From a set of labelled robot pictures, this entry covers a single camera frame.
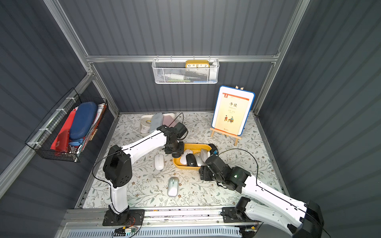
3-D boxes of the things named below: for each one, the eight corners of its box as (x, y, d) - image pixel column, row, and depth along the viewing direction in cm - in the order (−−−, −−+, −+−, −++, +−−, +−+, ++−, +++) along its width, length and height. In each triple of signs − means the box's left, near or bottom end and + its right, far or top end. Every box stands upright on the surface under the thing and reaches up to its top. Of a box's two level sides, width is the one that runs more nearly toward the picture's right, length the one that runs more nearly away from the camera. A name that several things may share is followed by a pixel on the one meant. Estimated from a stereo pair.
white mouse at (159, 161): (154, 169, 92) (152, 167, 89) (156, 156, 98) (155, 154, 95) (163, 169, 92) (162, 167, 89) (165, 156, 98) (164, 154, 95)
